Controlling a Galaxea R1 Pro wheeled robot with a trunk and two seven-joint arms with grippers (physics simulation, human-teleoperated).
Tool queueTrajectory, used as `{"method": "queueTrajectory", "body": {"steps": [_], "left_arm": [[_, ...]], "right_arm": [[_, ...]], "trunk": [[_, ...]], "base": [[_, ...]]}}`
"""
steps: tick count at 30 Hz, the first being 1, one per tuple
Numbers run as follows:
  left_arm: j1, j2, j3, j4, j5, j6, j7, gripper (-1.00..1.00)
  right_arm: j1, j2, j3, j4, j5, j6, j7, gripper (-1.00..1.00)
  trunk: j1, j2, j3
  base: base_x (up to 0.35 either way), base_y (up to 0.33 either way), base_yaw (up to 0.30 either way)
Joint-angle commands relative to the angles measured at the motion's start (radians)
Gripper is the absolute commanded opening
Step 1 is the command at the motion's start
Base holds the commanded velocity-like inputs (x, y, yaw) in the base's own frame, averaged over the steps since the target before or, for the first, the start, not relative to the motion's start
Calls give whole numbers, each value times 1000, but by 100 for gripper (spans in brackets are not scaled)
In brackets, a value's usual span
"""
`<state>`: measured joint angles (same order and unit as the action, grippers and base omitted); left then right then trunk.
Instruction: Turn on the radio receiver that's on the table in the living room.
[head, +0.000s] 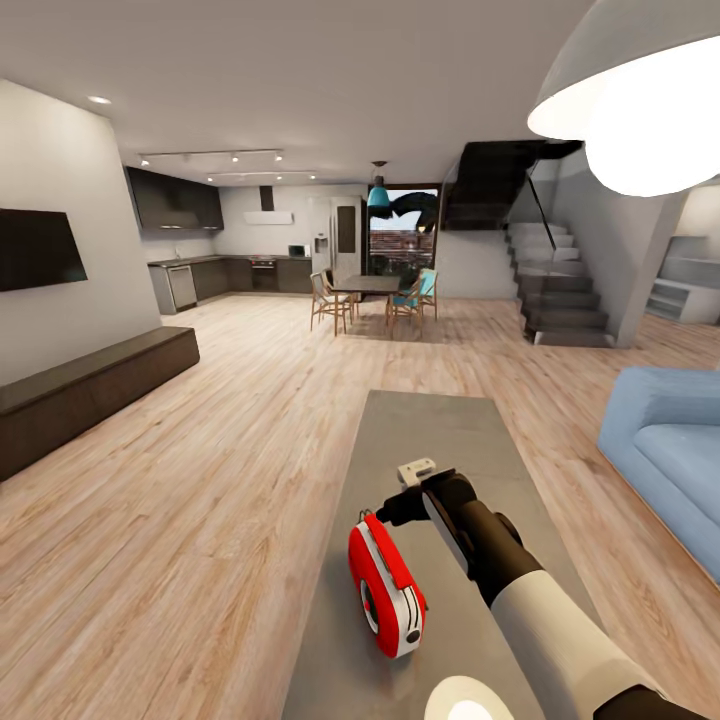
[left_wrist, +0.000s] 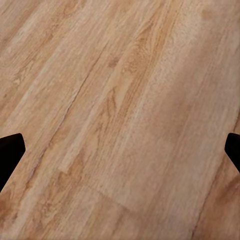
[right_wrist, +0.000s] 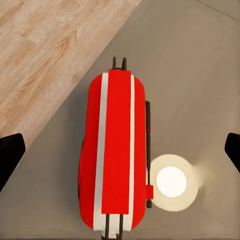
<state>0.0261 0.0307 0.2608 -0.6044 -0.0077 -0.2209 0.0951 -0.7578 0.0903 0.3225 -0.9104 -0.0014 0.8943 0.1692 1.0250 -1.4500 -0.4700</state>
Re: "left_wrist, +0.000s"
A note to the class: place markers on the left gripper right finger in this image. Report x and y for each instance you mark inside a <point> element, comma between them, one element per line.
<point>232,149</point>

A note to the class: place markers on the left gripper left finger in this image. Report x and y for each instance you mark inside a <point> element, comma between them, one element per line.
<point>12,149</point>

